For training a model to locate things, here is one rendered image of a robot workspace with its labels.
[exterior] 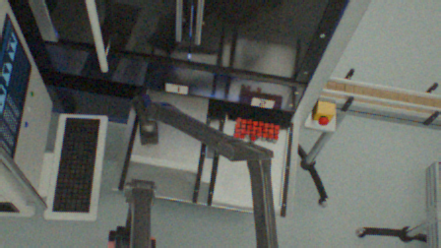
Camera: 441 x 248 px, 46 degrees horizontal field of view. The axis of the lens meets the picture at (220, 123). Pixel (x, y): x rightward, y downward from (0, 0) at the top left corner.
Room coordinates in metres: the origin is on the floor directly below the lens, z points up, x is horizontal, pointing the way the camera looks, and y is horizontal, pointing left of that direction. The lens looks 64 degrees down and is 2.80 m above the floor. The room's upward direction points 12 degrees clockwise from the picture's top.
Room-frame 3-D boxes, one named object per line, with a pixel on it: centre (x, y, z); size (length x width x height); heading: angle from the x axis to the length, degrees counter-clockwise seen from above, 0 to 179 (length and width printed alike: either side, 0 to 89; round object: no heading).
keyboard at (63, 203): (0.66, 0.53, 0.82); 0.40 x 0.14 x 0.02; 10
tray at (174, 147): (0.88, 0.19, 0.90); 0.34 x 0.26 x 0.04; 2
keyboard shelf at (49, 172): (0.65, 0.57, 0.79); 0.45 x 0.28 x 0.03; 10
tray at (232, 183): (0.78, -0.15, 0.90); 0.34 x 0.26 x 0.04; 2
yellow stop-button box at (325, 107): (1.02, -0.39, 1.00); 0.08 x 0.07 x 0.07; 2
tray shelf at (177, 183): (0.82, 0.02, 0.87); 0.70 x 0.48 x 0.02; 92
